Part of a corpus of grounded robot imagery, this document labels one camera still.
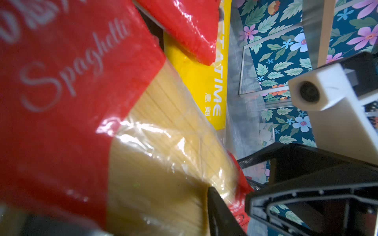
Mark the yellow pasta bag left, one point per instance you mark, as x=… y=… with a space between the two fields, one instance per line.
x=207 y=84

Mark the red spaghetti bag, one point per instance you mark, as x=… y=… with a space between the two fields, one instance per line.
x=194 y=24
x=98 y=128

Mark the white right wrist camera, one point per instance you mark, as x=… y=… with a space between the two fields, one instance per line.
x=336 y=113

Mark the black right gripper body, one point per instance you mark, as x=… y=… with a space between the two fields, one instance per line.
x=314 y=192

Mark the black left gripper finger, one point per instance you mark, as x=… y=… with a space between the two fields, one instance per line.
x=221 y=220

